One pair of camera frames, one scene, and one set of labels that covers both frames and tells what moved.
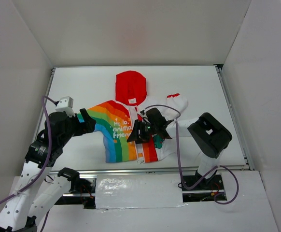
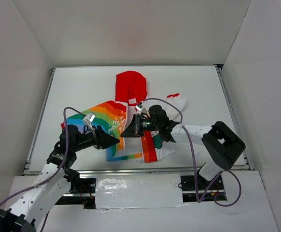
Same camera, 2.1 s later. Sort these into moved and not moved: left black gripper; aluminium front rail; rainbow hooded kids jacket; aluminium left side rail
Moved: left black gripper
Not moved: aluminium front rail; rainbow hooded kids jacket; aluminium left side rail
